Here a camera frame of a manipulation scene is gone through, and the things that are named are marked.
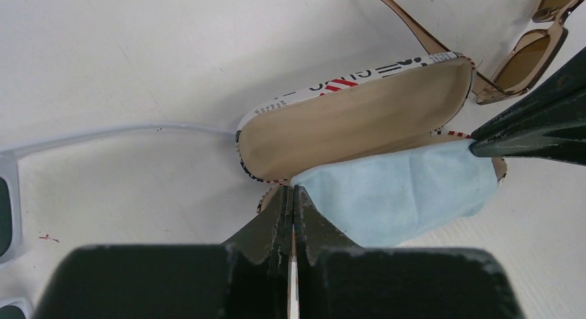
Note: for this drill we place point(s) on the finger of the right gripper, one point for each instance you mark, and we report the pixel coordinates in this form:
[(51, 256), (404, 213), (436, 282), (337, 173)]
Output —
[(548, 123)]

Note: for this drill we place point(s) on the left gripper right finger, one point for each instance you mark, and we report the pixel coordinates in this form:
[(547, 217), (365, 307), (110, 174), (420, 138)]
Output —
[(340, 279)]

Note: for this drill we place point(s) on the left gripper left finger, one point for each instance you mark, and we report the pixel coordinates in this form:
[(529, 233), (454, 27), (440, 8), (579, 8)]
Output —
[(243, 277)]

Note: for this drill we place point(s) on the blue cleaning cloth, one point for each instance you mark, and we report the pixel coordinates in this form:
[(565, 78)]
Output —
[(384, 200)]

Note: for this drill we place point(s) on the white frame sunglasses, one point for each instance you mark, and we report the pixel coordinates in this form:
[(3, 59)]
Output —
[(137, 184)]

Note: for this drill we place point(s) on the brown frame sunglasses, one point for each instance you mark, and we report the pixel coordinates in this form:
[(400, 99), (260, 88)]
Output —
[(516, 44)]

